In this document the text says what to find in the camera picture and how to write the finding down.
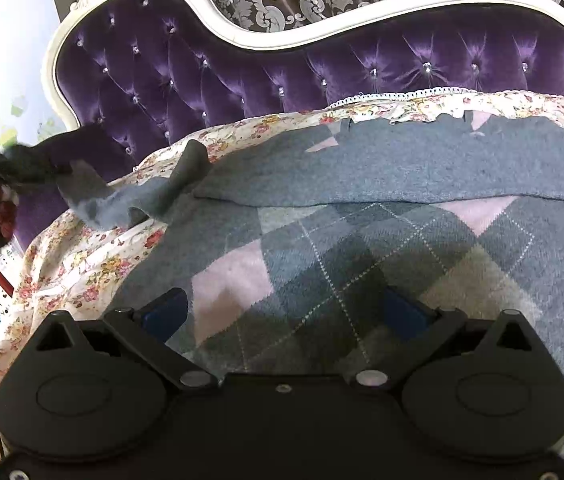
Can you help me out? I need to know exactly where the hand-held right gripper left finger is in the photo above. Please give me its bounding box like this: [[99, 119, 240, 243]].
[[36, 287, 219, 392]]

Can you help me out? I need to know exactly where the floral bed sheet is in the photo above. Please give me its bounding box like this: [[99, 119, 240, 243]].
[[0, 91, 564, 480]]

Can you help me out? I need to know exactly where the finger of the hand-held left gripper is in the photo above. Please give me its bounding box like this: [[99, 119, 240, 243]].
[[9, 126, 108, 196]]

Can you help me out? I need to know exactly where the purple tufted headboard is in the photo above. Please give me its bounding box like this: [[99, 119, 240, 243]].
[[12, 0, 564, 256]]

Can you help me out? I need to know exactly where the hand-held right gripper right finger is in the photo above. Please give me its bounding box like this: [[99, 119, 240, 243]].
[[354, 285, 534, 390]]

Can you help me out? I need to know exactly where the green leaf wall sticker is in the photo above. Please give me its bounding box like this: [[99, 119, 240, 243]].
[[4, 92, 62, 147]]

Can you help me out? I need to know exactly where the grey argyle knit sweater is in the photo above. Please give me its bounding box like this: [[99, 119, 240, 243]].
[[58, 110, 564, 478]]

